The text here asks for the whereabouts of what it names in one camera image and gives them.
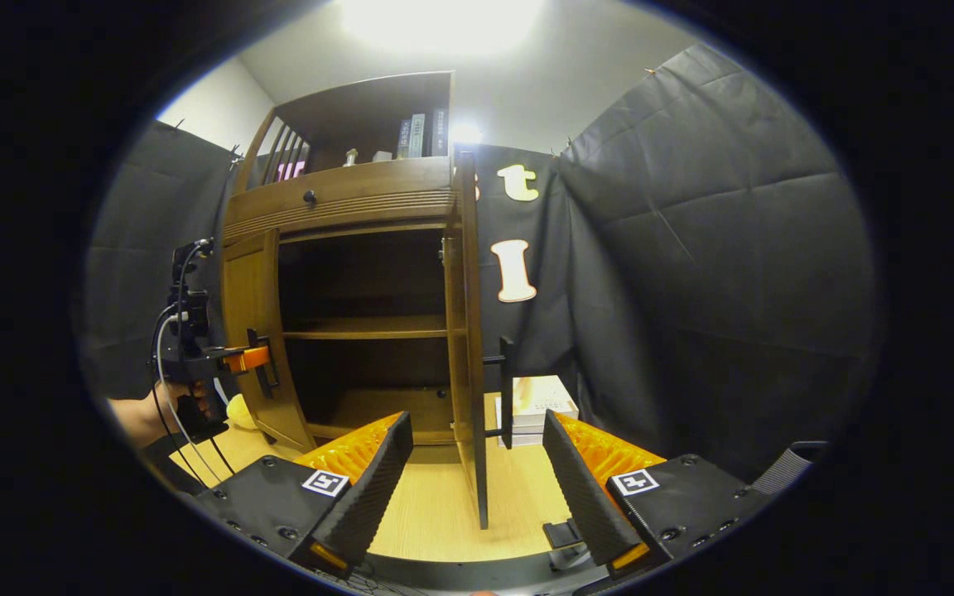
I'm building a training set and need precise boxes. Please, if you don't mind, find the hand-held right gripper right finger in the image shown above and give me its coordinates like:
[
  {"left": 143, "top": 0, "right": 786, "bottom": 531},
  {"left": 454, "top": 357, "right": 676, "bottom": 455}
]
[{"left": 542, "top": 409, "right": 776, "bottom": 580}]

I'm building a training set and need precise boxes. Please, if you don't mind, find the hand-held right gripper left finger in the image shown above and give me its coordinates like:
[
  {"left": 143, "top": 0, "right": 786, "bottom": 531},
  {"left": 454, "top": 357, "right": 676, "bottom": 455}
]
[{"left": 195, "top": 411, "right": 414, "bottom": 578}]

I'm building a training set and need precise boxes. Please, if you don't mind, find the wooden cabinet door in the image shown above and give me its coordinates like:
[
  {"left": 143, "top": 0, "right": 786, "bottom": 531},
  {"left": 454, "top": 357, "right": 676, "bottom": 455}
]
[
  {"left": 220, "top": 229, "right": 318, "bottom": 454},
  {"left": 442, "top": 149, "right": 516, "bottom": 531}
]

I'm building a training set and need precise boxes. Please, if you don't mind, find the wooden double-door shoe cabinet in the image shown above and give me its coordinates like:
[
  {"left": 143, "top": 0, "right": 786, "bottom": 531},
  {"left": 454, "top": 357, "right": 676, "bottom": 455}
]
[{"left": 219, "top": 70, "right": 519, "bottom": 531}]

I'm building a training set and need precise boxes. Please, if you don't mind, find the black table clamp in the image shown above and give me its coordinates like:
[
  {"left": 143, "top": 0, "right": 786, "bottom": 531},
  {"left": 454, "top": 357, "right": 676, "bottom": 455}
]
[{"left": 543, "top": 519, "right": 584, "bottom": 549}]

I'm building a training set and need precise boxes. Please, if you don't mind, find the yellow plush ball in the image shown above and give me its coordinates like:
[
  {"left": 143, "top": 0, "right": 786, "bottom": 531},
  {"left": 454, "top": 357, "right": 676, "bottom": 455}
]
[{"left": 226, "top": 394, "right": 260, "bottom": 431}]

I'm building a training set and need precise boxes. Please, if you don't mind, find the wooden inner shelf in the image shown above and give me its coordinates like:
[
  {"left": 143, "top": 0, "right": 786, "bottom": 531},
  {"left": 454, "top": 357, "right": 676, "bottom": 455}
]
[{"left": 282, "top": 315, "right": 468, "bottom": 340}]

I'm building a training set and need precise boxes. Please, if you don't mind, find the black backdrop cloth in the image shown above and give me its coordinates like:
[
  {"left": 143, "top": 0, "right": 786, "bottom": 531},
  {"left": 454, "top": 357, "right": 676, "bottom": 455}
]
[{"left": 84, "top": 41, "right": 875, "bottom": 481}]

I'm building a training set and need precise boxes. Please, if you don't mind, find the large ceiling light panel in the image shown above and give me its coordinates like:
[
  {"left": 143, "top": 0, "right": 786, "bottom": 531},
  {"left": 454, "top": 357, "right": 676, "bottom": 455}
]
[{"left": 336, "top": 0, "right": 544, "bottom": 55}]

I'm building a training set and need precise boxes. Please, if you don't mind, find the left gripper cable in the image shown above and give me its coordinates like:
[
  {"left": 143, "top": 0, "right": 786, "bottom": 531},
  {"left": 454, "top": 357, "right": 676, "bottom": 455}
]
[{"left": 150, "top": 240, "right": 238, "bottom": 489}]

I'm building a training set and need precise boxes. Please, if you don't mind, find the grey ribbed strap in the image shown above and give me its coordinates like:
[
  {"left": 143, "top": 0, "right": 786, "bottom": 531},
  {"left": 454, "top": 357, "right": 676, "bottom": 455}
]
[{"left": 750, "top": 441, "right": 830, "bottom": 496}]

